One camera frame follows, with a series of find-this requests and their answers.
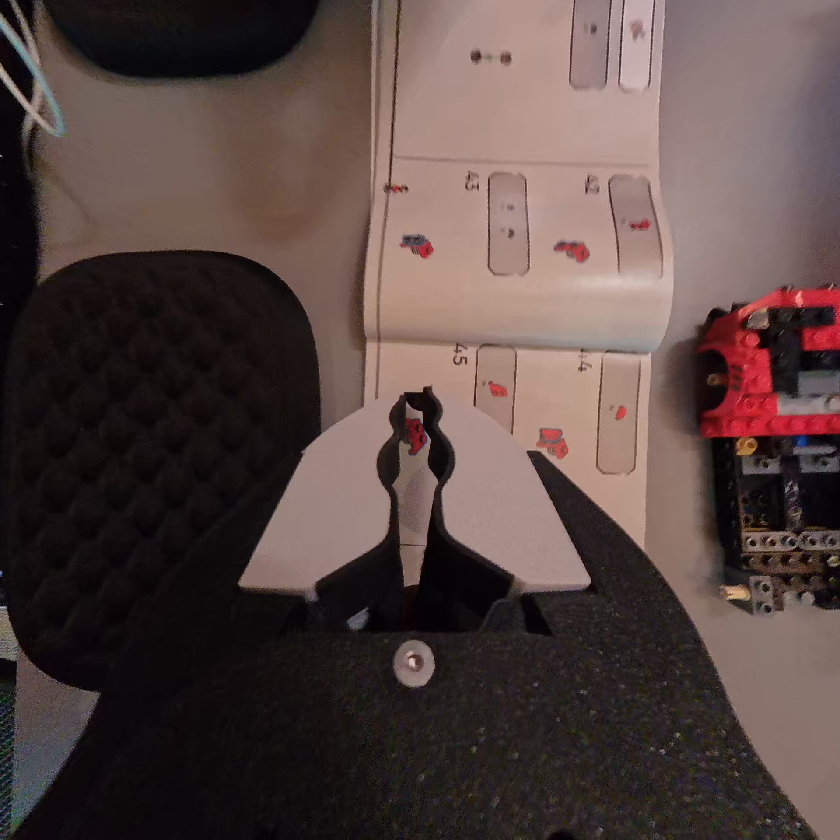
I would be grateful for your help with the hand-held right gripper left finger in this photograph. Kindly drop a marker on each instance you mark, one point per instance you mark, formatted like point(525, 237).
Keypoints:
point(328, 518)

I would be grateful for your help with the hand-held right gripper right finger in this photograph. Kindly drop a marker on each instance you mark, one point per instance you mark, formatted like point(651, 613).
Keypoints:
point(512, 525)

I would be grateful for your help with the black quilted foam pad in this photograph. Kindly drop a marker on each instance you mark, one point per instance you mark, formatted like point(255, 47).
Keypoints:
point(164, 426)
point(184, 33)

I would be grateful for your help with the lego instruction booklet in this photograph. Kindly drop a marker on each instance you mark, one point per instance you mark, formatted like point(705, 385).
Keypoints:
point(525, 131)

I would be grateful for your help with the red and black lego car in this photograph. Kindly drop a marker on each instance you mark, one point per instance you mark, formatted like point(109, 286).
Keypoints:
point(754, 394)

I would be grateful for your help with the person's black clothing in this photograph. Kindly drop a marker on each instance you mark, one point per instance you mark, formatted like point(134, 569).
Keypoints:
point(13, 197)

